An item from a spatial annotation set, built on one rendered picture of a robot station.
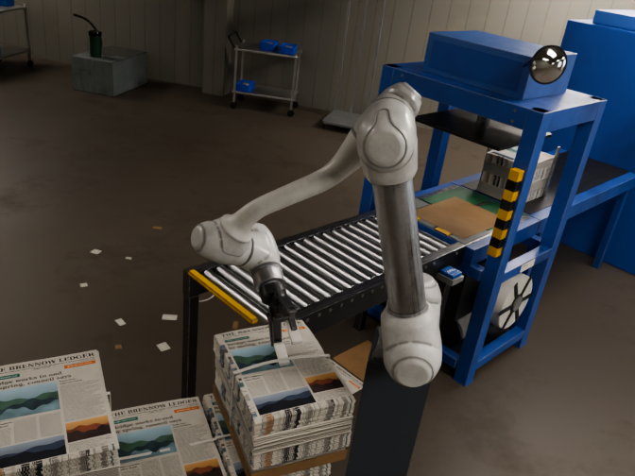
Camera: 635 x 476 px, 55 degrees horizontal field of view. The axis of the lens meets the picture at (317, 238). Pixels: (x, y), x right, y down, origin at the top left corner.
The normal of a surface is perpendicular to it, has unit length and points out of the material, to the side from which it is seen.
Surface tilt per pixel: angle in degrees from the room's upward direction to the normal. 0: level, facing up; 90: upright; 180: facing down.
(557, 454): 0
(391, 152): 84
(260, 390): 2
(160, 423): 1
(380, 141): 85
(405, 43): 90
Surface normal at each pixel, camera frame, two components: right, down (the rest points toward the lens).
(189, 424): 0.13, -0.88
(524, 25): -0.23, 0.42
